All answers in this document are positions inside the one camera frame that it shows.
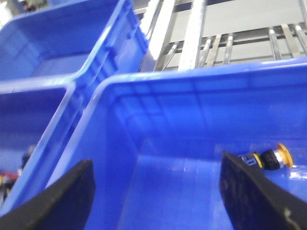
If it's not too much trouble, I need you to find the far left blue crate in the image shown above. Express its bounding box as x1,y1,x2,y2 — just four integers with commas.
0,0,148,85

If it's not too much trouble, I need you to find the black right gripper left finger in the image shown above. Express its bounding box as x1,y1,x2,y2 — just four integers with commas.
0,159,95,230

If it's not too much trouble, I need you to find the right blue plastic crate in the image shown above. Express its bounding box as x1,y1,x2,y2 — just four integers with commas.
42,61,307,230

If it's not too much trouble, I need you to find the left blue plastic crate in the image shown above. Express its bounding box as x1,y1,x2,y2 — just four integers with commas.
0,83,84,214

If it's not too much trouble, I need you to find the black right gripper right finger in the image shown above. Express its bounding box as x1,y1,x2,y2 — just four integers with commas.
219,151,307,230

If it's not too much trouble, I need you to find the steel roller rack frame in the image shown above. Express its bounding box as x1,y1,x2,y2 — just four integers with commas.
137,0,307,72

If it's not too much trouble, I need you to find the blue plastic crate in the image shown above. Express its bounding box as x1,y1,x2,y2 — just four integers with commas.
0,83,84,214
42,61,307,230

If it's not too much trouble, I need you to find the yellow mushroom push button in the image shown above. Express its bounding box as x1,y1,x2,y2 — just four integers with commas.
238,143,294,171

